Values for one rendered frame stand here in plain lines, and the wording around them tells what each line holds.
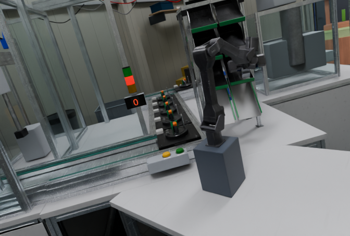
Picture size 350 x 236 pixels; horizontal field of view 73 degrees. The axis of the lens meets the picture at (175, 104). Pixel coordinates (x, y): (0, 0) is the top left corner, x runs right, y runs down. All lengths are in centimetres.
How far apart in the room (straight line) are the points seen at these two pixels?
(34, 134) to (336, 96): 248
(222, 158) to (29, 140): 160
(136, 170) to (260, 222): 66
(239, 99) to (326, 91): 107
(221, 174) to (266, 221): 22
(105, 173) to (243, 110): 83
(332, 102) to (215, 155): 164
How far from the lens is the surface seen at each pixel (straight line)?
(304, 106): 228
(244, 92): 147
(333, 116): 247
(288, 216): 95
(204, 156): 98
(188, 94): 258
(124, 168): 130
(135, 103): 145
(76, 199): 138
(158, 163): 120
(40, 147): 216
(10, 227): 155
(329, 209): 99
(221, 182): 101
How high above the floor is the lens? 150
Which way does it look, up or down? 15 degrees down
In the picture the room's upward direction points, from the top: 14 degrees counter-clockwise
